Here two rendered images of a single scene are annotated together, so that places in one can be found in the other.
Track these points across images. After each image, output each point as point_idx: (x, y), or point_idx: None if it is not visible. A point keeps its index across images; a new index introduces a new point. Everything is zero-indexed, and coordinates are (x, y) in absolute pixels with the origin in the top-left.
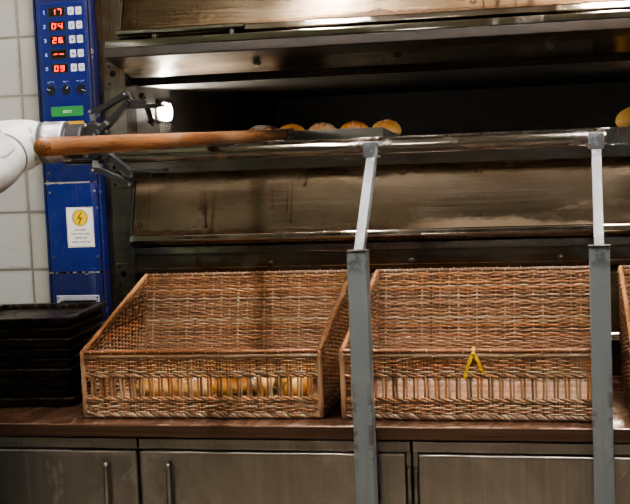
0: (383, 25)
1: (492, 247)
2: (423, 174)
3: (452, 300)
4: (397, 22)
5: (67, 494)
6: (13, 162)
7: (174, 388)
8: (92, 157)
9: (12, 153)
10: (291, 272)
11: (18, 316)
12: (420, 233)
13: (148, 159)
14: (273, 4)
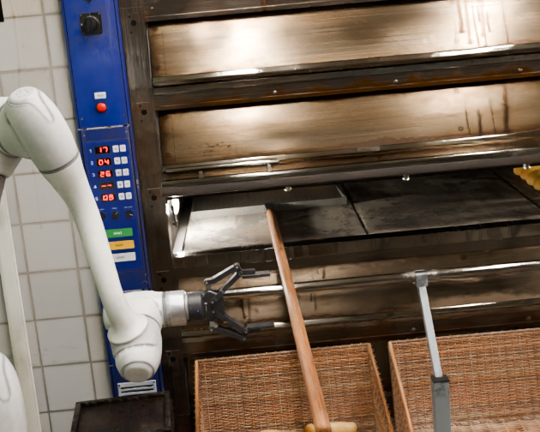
0: (402, 160)
1: (477, 315)
2: (419, 262)
3: (452, 362)
4: (403, 149)
5: None
6: (160, 344)
7: None
8: (210, 320)
9: (158, 335)
10: (320, 349)
11: (110, 422)
12: None
13: (233, 297)
14: (294, 135)
